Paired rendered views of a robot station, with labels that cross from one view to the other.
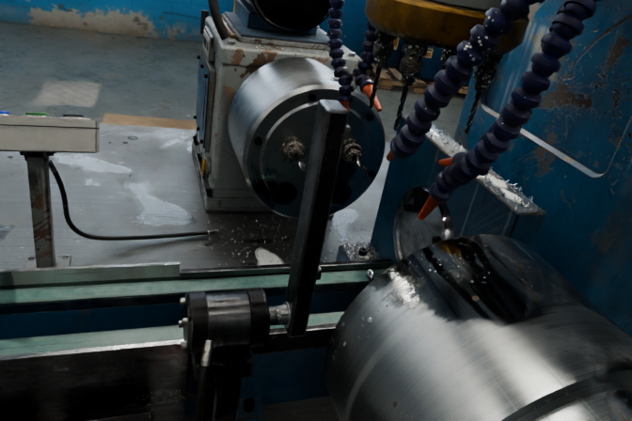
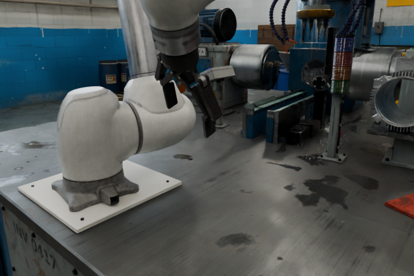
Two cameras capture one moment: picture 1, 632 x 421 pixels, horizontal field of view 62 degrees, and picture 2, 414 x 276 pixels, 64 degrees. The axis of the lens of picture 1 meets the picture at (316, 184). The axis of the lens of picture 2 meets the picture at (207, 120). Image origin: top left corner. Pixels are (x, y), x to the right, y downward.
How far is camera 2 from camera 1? 139 cm
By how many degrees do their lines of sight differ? 32
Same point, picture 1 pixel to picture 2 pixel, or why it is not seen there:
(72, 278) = (263, 102)
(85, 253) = not seen: hidden behind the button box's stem
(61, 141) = (228, 73)
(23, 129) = (222, 70)
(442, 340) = (373, 54)
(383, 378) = (368, 64)
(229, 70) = (225, 53)
